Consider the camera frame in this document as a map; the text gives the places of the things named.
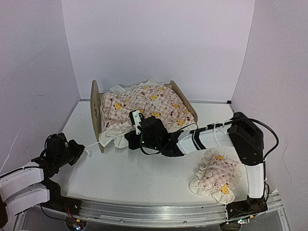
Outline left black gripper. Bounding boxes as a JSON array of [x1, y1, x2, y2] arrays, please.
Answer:
[[55, 139, 83, 168]]

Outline duck print ruffled bed cover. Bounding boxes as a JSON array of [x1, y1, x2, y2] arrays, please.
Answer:
[[99, 78, 195, 149]]

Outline wooden pet bed frame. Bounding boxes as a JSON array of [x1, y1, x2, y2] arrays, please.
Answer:
[[90, 80, 198, 154]]

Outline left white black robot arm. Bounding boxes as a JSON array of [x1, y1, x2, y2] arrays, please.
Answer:
[[0, 133, 85, 228]]

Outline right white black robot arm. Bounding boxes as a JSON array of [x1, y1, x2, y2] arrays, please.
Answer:
[[125, 111, 273, 219]]

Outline duck print ruffled pillow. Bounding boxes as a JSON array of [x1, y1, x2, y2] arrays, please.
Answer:
[[189, 148, 243, 205]]

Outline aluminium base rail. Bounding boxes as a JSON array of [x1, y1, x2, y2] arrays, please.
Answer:
[[21, 187, 289, 228]]

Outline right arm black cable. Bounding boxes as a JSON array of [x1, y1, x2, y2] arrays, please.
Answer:
[[141, 117, 280, 200]]

